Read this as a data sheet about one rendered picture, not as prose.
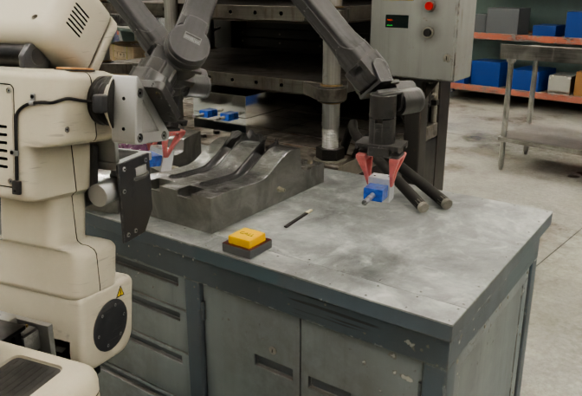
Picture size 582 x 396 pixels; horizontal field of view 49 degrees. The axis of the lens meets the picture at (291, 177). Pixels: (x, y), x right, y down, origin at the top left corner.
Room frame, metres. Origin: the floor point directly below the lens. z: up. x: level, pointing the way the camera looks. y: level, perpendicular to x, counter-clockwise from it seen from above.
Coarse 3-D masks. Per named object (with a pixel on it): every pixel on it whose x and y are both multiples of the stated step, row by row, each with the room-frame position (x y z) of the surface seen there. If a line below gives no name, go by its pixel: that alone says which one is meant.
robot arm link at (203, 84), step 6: (204, 72) 1.58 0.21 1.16; (198, 78) 1.55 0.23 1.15; (204, 78) 1.56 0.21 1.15; (198, 84) 1.54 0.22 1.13; (204, 84) 1.55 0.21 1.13; (210, 84) 1.56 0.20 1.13; (192, 90) 1.53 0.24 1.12; (198, 90) 1.54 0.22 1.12; (204, 90) 1.55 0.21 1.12; (186, 96) 1.54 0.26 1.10; (192, 96) 1.55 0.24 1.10; (198, 96) 1.55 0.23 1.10; (204, 96) 1.56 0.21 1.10
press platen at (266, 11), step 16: (144, 0) 2.93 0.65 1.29; (160, 0) 2.93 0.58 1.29; (224, 0) 2.93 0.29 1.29; (240, 0) 2.93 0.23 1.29; (256, 0) 2.93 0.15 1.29; (272, 0) 2.93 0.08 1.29; (288, 0) 2.93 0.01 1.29; (352, 0) 2.93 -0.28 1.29; (224, 16) 2.43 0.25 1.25; (240, 16) 2.39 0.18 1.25; (256, 16) 2.34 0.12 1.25; (272, 16) 2.30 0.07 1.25; (288, 16) 2.26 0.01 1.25; (304, 16) 2.22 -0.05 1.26; (352, 16) 2.28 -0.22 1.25; (368, 16) 2.37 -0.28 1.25
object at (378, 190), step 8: (376, 176) 1.35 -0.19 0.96; (384, 176) 1.35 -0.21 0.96; (368, 184) 1.33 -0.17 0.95; (376, 184) 1.33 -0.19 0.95; (384, 184) 1.33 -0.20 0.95; (368, 192) 1.30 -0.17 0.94; (376, 192) 1.29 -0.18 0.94; (384, 192) 1.30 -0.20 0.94; (392, 192) 1.35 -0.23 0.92; (368, 200) 1.25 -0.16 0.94; (376, 200) 1.29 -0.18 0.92; (384, 200) 1.33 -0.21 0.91
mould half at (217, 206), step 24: (216, 144) 1.78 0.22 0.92; (240, 144) 1.75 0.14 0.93; (192, 168) 1.67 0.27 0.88; (216, 168) 1.66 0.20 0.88; (264, 168) 1.61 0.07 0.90; (288, 168) 1.66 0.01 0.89; (312, 168) 1.76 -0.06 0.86; (168, 192) 1.48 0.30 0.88; (216, 192) 1.44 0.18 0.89; (240, 192) 1.49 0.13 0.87; (264, 192) 1.57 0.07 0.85; (288, 192) 1.66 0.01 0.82; (168, 216) 1.48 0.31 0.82; (192, 216) 1.43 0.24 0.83; (216, 216) 1.41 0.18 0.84; (240, 216) 1.49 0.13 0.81
